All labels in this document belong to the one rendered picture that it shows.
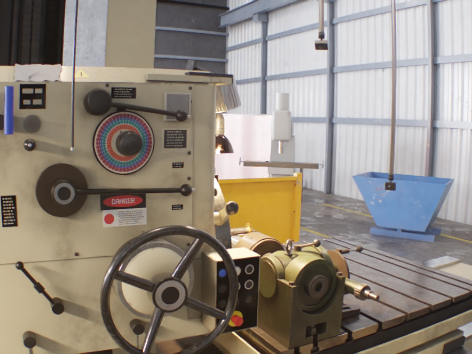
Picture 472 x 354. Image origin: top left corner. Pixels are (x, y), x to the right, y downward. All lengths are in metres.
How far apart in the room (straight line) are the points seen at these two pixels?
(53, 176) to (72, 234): 0.17
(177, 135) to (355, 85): 10.36
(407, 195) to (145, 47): 5.94
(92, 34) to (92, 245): 0.97
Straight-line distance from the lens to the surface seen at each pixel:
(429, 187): 7.36
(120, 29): 2.02
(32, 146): 1.20
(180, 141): 1.36
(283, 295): 1.56
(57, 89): 1.28
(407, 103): 10.34
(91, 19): 2.00
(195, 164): 1.39
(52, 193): 1.21
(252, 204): 4.32
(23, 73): 1.30
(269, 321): 1.67
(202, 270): 1.45
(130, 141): 1.22
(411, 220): 7.49
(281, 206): 4.49
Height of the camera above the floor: 1.74
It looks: 8 degrees down
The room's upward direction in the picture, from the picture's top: 1 degrees clockwise
